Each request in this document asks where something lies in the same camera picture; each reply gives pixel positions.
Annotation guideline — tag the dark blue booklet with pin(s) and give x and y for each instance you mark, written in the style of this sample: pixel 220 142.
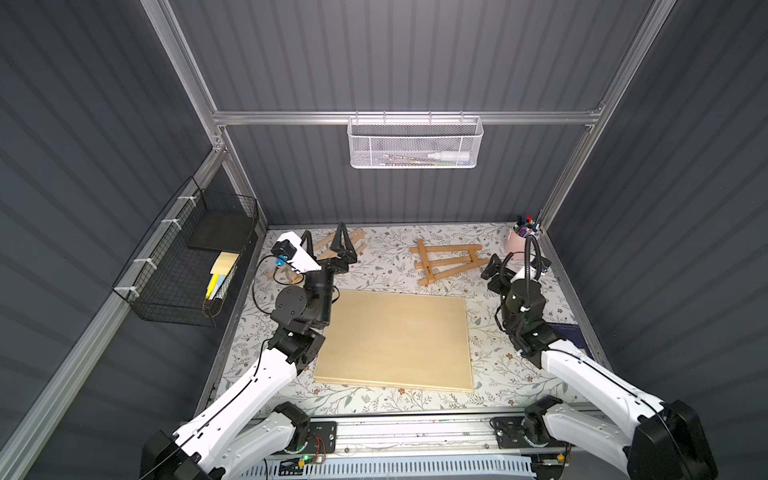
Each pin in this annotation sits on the dark blue booklet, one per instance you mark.
pixel 574 334

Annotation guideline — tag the yellow sticky notes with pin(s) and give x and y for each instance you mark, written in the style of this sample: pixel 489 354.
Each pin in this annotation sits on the yellow sticky notes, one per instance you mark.
pixel 220 270

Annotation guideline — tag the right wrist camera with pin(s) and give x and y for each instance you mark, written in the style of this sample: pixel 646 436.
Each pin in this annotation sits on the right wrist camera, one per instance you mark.
pixel 536 266

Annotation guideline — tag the pink marker bucket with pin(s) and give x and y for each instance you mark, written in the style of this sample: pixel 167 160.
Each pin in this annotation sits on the pink marker bucket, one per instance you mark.
pixel 522 228

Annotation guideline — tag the plywood board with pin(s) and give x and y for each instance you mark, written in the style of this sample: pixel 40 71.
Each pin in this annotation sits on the plywood board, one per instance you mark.
pixel 365 383
pixel 399 338

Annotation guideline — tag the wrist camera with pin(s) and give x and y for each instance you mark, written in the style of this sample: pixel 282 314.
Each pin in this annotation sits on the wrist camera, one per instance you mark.
pixel 288 248
pixel 536 266

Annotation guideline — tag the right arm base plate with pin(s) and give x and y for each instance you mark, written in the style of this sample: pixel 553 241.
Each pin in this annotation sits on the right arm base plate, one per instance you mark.
pixel 510 433

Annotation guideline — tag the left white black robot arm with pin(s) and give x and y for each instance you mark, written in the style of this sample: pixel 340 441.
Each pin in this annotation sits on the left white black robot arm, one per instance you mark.
pixel 220 442

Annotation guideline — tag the white wire mesh basket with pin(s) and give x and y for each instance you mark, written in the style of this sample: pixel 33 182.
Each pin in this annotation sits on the white wire mesh basket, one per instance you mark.
pixel 403 141

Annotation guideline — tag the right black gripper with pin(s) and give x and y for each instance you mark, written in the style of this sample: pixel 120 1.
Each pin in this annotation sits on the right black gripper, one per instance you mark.
pixel 501 280

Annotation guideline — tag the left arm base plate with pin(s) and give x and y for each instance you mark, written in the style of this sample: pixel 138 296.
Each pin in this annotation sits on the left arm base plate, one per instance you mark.
pixel 319 437

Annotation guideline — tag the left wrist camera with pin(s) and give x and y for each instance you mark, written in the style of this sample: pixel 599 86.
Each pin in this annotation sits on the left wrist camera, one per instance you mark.
pixel 288 248

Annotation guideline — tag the white marker in basket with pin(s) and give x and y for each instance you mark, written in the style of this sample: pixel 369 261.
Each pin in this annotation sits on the white marker in basket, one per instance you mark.
pixel 450 157

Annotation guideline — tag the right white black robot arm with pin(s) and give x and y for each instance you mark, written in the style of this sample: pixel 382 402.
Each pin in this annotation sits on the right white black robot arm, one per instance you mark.
pixel 645 436

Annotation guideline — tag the black wire wall basket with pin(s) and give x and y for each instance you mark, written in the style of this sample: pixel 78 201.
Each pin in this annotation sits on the black wire wall basket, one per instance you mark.
pixel 165 281

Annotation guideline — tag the wooden easel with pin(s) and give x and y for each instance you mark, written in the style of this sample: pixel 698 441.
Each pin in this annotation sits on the wooden easel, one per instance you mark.
pixel 441 262
pixel 285 274

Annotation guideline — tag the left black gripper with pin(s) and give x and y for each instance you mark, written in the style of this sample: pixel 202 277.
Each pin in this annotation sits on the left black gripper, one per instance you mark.
pixel 327 261

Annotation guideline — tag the black notebook in basket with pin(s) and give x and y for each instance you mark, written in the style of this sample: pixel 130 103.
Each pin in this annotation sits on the black notebook in basket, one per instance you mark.
pixel 221 232

